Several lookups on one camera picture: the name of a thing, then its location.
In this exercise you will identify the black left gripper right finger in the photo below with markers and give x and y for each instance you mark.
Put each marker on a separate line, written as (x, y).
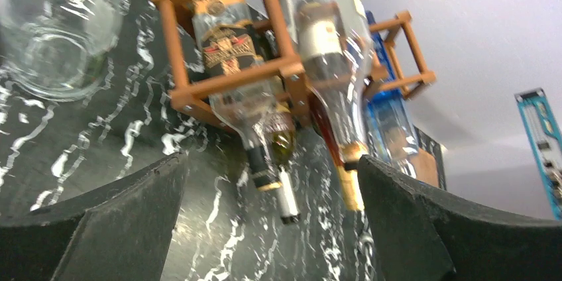
(424, 233)

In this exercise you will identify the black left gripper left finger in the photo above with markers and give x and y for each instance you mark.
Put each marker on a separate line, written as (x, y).
(119, 231)

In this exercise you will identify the clear bottle silver cap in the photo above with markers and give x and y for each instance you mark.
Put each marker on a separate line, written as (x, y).
(57, 49)

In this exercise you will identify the clear bottle white gold label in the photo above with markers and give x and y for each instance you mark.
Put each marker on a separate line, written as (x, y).
(334, 44)

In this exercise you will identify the dark wine bottle gold cap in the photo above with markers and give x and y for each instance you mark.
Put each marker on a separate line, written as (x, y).
(347, 173)

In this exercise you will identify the blue transparent bottle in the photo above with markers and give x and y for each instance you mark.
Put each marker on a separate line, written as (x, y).
(390, 134)

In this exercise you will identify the dark bottle grey cap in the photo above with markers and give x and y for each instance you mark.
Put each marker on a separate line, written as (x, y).
(280, 133)

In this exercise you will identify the brown wooden wine rack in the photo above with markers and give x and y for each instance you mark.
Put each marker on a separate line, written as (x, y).
(187, 97)

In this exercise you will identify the clear bottle eagle label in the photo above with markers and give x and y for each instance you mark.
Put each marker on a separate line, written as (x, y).
(224, 35)

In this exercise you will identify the wooden board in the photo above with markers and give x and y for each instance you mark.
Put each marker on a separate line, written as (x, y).
(422, 167)

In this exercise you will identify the teal metal box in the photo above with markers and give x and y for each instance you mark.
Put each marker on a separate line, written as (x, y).
(544, 136)

